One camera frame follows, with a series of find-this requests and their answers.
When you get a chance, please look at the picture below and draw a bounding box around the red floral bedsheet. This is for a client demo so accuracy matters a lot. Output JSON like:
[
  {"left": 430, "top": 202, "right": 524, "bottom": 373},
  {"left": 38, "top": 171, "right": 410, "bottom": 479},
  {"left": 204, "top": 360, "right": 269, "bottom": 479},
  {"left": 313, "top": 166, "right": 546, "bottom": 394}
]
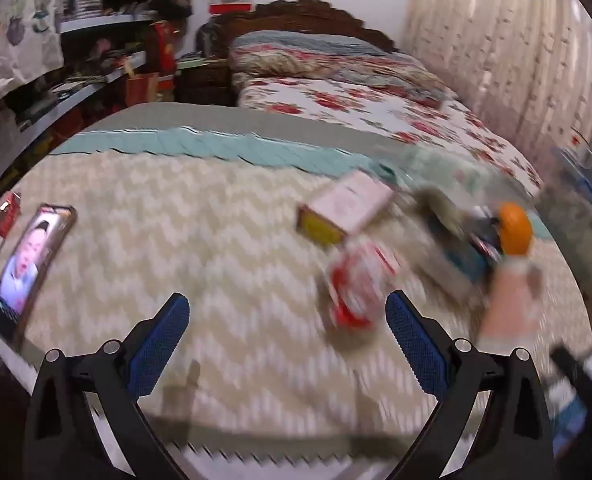
[{"left": 238, "top": 75, "right": 544, "bottom": 191}]

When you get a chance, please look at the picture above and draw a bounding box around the pink cardboard box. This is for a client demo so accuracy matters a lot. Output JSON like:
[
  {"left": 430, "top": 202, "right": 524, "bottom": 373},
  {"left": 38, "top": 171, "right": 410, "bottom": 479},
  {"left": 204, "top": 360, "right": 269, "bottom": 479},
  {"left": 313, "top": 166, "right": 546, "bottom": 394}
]
[{"left": 297, "top": 169, "right": 395, "bottom": 247}]

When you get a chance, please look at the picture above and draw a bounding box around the red patterned gift box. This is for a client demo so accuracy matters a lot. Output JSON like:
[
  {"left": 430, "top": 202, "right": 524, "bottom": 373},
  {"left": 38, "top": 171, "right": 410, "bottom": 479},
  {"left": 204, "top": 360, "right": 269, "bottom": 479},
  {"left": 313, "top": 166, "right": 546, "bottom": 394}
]
[{"left": 151, "top": 20, "right": 179, "bottom": 76}]

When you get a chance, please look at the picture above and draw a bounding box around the dark wooden nightstand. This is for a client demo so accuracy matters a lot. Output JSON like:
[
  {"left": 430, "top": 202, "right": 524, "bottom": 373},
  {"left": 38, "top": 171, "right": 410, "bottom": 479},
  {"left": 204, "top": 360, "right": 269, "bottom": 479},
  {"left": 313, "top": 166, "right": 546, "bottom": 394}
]
[{"left": 173, "top": 52, "right": 237, "bottom": 107}]

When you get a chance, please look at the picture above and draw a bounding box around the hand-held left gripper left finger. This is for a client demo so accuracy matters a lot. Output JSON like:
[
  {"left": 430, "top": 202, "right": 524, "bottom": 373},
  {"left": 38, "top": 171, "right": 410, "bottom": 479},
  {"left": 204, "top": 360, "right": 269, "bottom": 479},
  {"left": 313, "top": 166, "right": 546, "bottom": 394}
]
[{"left": 23, "top": 292, "right": 191, "bottom": 480}]

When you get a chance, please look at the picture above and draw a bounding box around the red paper gift bag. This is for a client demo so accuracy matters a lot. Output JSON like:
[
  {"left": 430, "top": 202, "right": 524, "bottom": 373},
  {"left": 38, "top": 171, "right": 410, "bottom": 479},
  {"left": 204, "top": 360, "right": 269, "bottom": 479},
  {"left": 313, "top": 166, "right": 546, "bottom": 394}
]
[{"left": 123, "top": 57, "right": 161, "bottom": 108}]

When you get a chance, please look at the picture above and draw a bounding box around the dark wrapper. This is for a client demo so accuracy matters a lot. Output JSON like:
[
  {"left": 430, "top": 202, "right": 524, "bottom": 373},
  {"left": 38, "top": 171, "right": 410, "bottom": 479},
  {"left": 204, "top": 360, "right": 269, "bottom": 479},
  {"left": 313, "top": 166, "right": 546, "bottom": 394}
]
[{"left": 411, "top": 185, "right": 501, "bottom": 291}]

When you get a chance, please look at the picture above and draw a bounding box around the small red packet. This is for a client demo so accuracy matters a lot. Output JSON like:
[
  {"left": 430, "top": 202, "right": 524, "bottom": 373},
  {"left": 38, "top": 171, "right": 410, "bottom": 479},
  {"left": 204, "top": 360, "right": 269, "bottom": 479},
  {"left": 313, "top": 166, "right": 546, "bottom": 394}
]
[{"left": 0, "top": 191, "right": 23, "bottom": 253}]

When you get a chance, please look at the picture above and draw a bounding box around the orange-capped bottle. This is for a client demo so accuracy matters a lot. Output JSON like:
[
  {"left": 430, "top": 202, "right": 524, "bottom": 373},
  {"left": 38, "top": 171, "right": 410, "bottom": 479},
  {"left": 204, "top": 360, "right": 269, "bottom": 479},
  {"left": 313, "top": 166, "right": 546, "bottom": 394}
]
[{"left": 476, "top": 201, "right": 544, "bottom": 346}]

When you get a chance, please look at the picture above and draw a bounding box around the cluttered wall shelf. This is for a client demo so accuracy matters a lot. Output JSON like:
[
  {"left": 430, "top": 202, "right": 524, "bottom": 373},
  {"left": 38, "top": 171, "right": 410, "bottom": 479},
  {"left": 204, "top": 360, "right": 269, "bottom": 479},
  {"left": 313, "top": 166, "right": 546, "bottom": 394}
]
[{"left": 0, "top": 10, "right": 177, "bottom": 211}]

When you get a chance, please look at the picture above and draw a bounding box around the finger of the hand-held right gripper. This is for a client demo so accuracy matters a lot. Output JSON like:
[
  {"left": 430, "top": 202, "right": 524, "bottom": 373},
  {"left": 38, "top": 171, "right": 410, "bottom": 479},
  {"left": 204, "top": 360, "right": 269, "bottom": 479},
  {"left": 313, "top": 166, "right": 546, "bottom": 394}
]
[{"left": 550, "top": 345, "right": 592, "bottom": 411}]

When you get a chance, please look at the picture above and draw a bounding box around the red and white packet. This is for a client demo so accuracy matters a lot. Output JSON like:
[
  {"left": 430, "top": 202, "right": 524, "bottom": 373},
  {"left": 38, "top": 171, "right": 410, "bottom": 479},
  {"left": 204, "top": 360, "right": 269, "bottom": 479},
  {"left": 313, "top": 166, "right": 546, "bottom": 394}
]
[{"left": 324, "top": 240, "right": 407, "bottom": 333}]

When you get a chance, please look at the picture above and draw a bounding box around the black smartphone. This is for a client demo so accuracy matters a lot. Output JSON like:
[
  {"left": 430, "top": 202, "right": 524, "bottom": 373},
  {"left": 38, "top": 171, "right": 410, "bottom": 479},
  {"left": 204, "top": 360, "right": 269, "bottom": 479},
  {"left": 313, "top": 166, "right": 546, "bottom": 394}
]
[{"left": 0, "top": 203, "right": 78, "bottom": 351}]

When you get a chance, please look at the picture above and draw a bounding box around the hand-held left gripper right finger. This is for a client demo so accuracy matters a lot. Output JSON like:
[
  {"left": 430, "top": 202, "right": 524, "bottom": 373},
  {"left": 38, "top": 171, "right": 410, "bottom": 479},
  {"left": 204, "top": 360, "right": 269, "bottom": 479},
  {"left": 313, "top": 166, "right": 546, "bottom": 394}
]
[{"left": 385, "top": 290, "right": 556, "bottom": 480}]

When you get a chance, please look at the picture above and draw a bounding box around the folded patchwork quilt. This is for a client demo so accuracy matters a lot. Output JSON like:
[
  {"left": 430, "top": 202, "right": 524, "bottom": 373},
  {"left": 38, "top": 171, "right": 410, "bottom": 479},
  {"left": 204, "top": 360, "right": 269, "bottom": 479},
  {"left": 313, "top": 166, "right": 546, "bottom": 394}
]
[{"left": 227, "top": 30, "right": 459, "bottom": 106}]

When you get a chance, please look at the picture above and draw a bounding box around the beige leaf-print curtain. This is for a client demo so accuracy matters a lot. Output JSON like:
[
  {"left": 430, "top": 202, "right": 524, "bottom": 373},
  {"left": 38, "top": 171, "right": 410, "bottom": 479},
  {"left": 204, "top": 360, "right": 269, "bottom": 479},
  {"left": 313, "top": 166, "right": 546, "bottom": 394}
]
[{"left": 401, "top": 0, "right": 592, "bottom": 161}]

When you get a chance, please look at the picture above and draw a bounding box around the carved wooden headboard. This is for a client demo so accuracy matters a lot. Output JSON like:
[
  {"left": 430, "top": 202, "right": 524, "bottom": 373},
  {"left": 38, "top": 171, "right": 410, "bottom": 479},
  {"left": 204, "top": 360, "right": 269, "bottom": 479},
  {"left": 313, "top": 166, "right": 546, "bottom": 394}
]
[{"left": 196, "top": 0, "right": 397, "bottom": 56}]

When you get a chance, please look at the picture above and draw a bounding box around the beige zigzag blanket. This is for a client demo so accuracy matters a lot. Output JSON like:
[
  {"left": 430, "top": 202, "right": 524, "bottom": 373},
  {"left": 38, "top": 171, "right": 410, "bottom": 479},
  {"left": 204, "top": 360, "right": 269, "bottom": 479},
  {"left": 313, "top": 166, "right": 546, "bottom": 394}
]
[{"left": 0, "top": 102, "right": 591, "bottom": 480}]

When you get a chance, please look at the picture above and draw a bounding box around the plant-print hanging cloth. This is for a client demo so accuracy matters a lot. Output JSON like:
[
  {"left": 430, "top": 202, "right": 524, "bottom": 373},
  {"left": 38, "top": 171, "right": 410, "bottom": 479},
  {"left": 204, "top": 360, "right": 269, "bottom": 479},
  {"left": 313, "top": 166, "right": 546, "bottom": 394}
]
[{"left": 0, "top": 0, "right": 72, "bottom": 116}]

